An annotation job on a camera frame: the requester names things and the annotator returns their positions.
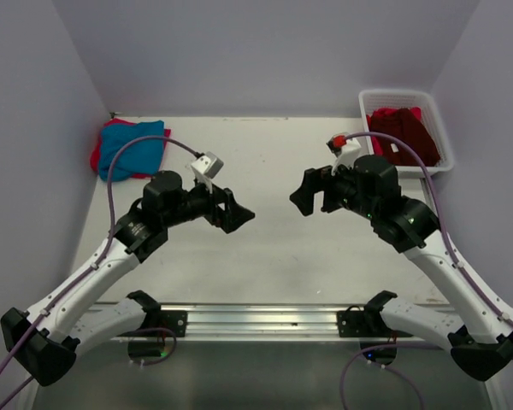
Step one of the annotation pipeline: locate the dark red t shirt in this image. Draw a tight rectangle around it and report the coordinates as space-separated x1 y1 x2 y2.
366 107 440 167

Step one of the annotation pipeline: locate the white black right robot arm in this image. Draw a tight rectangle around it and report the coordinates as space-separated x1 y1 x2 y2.
290 155 513 381

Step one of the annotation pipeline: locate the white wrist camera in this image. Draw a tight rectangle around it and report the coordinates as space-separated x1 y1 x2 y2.
186 151 224 193
327 134 362 176

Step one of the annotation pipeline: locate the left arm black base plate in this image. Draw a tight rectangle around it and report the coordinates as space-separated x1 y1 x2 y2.
154 310 188 337

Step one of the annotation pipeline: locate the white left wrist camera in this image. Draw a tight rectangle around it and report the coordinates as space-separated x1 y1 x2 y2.
186 151 224 193

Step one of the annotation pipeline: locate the folded pink t shirt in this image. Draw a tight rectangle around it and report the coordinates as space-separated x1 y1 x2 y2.
89 119 172 180

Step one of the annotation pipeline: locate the aluminium front rail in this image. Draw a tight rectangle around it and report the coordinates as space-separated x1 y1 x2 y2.
85 303 454 343

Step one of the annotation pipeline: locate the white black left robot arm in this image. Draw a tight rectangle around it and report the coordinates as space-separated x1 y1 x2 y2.
0 171 255 386

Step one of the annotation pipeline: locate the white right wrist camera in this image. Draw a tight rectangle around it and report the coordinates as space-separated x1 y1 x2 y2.
327 134 362 176

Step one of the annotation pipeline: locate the white plastic laundry basket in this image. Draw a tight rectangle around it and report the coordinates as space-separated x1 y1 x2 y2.
358 89 454 175

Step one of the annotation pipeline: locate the blue t shirt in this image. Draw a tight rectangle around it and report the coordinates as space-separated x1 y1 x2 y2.
97 120 166 183

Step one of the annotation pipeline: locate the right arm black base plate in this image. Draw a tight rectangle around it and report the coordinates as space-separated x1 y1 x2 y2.
336 305 392 338

